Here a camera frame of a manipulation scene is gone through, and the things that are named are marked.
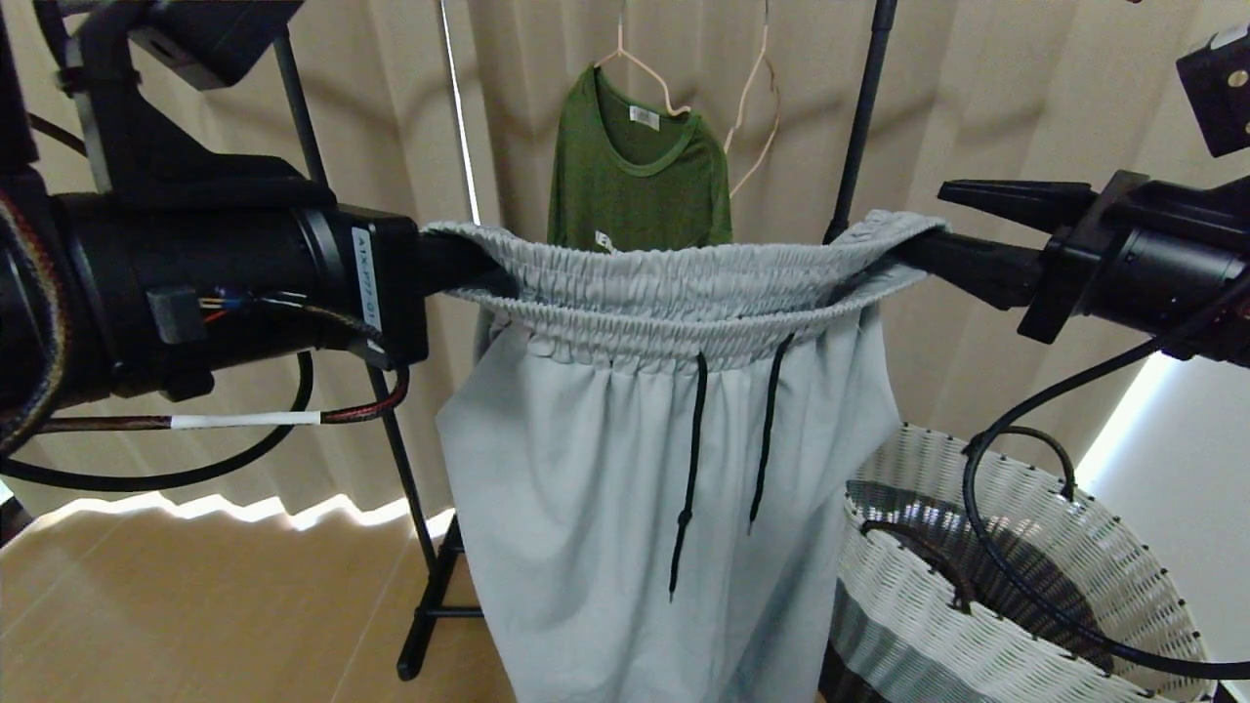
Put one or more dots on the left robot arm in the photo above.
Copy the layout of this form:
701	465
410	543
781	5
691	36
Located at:
24	312

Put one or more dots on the beige curtain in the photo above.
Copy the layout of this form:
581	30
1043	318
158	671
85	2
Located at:
1025	78

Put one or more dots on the white laundry basket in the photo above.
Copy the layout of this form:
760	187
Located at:
1074	605

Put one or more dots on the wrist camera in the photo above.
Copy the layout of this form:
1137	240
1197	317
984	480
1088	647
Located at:
1221	93
146	107

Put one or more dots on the green long-sleeved shirt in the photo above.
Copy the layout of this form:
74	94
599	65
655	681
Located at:
625	186

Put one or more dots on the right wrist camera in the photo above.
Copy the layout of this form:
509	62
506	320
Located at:
1221	93

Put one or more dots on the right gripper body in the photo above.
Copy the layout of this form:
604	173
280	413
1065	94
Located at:
1152	259

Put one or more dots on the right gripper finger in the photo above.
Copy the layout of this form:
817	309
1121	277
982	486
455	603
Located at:
1025	202
977	266

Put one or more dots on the black clothes rack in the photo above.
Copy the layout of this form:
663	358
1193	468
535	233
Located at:
303	117

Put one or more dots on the pink clothes hanger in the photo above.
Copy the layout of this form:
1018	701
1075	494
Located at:
645	73
752	83

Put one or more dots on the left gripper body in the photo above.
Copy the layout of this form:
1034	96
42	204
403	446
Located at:
225	293

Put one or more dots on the pale grey printed garment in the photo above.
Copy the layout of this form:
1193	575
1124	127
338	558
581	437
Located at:
586	488

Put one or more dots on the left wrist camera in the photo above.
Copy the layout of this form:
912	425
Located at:
146	107

